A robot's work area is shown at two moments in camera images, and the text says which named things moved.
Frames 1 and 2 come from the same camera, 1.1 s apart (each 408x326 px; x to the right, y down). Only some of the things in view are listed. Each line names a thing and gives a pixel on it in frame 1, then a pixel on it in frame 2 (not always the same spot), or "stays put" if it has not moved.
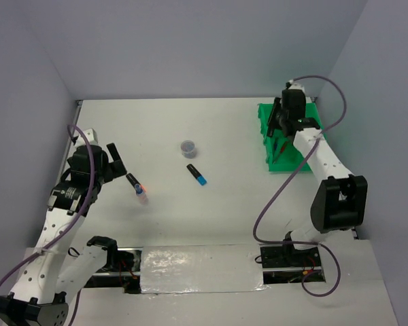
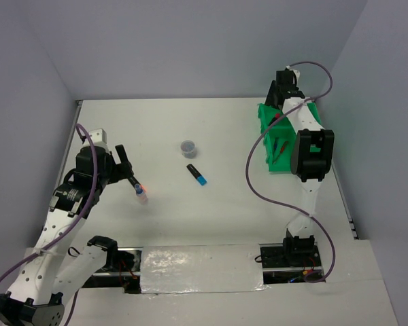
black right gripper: (272, 122) → (270, 96)
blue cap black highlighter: (200, 179) stays put
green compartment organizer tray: (282, 153) stays put
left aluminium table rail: (78, 109) stays put
